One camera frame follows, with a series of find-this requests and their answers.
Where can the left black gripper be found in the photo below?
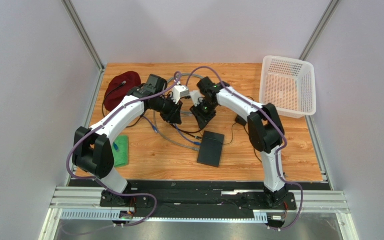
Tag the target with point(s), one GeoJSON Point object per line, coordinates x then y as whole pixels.
{"type": "Point", "coordinates": [175, 118]}

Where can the black power adapter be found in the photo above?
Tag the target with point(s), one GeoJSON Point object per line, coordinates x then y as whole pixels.
{"type": "Point", "coordinates": [241, 121]}

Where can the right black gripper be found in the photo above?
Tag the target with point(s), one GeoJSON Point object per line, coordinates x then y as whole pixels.
{"type": "Point", "coordinates": [202, 114]}

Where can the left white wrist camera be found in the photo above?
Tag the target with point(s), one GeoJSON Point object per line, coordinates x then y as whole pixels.
{"type": "Point", "coordinates": [179, 92]}

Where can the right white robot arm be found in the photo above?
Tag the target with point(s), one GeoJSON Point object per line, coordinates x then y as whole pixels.
{"type": "Point", "coordinates": [265, 129]}

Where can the white plastic basket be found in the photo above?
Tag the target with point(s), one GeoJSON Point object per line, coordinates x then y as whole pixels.
{"type": "Point", "coordinates": [290, 85]}

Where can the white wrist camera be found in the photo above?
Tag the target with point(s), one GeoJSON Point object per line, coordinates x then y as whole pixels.
{"type": "Point", "coordinates": [179, 92]}
{"type": "Point", "coordinates": [196, 97]}

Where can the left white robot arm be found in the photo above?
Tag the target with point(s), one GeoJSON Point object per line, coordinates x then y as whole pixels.
{"type": "Point", "coordinates": [92, 150]}

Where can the green cloth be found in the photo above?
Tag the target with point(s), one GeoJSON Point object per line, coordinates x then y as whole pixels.
{"type": "Point", "coordinates": [120, 150]}

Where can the black network switch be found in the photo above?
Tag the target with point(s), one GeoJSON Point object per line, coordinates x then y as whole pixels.
{"type": "Point", "coordinates": [210, 151]}

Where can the dark red cloth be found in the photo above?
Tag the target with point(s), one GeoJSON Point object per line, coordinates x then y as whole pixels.
{"type": "Point", "coordinates": [118, 89]}

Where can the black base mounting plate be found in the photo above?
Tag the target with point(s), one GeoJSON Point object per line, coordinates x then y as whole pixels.
{"type": "Point", "coordinates": [197, 199]}

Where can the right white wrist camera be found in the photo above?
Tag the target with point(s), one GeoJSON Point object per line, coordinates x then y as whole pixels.
{"type": "Point", "coordinates": [196, 97]}

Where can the aluminium frame rail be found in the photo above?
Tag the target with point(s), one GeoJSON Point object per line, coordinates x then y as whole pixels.
{"type": "Point", "coordinates": [83, 203]}

